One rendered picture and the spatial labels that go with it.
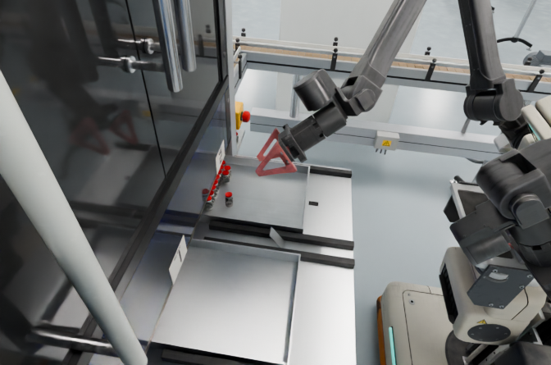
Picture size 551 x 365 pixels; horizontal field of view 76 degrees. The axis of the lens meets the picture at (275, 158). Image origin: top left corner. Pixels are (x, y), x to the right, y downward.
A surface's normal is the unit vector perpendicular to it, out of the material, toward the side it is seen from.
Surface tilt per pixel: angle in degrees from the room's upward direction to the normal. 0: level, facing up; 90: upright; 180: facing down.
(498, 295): 90
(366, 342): 0
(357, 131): 90
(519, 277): 90
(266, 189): 0
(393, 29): 56
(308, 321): 0
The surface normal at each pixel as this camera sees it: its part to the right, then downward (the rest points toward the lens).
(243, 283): 0.04, -0.76
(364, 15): -0.15, 0.65
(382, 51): 0.30, 0.05
